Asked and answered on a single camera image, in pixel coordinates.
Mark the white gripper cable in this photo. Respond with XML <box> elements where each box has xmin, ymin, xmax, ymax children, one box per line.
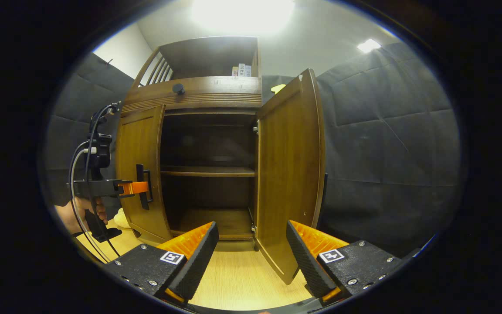
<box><xmin>69</xmin><ymin>146</ymin><xmax>110</xmax><ymax>262</ymax></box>

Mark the pale yellow plush toy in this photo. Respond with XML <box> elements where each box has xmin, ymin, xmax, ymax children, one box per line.
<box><xmin>114</xmin><ymin>208</ymin><xmax>132</xmax><ymax>229</ymax></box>

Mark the wooden inner shelf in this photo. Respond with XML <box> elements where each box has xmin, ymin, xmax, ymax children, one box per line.
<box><xmin>160</xmin><ymin>166</ymin><xmax>257</xmax><ymax>177</ymax></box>

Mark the small ceiling light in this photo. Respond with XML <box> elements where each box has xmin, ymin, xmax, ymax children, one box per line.
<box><xmin>356</xmin><ymin>38</ymin><xmax>382</xmax><ymax>54</ymax></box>

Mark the black backdrop cloth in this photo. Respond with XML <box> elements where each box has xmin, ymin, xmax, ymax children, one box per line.
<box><xmin>44</xmin><ymin>41</ymin><xmax>463</xmax><ymax>258</ymax></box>

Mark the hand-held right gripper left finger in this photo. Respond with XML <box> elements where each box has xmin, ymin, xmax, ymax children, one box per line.
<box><xmin>103</xmin><ymin>222</ymin><xmax>219</xmax><ymax>306</ymax></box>

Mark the wooden cabinet door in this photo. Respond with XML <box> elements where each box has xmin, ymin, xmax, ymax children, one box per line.
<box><xmin>115</xmin><ymin>105</ymin><xmax>173</xmax><ymax>245</ymax></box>
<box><xmin>254</xmin><ymin>68</ymin><xmax>326</xmax><ymax>285</ymax></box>

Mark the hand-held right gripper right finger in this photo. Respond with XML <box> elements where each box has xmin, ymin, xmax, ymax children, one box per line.
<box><xmin>286</xmin><ymin>219</ymin><xmax>408</xmax><ymax>306</ymax></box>

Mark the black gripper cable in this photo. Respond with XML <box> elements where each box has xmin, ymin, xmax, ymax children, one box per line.
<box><xmin>83</xmin><ymin>102</ymin><xmax>121</xmax><ymax>258</ymax></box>

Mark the wooden double-door shoe cabinet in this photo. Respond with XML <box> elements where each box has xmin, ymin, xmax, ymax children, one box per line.
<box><xmin>116</xmin><ymin>36</ymin><xmax>264</xmax><ymax>253</ymax></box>

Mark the wooden cabinet drawer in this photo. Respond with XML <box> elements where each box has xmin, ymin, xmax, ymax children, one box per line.
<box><xmin>120</xmin><ymin>76</ymin><xmax>263</xmax><ymax>116</ymax></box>

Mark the large ceiling light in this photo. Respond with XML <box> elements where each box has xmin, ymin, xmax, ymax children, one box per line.
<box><xmin>190</xmin><ymin>0</ymin><xmax>296</xmax><ymax>35</ymax></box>

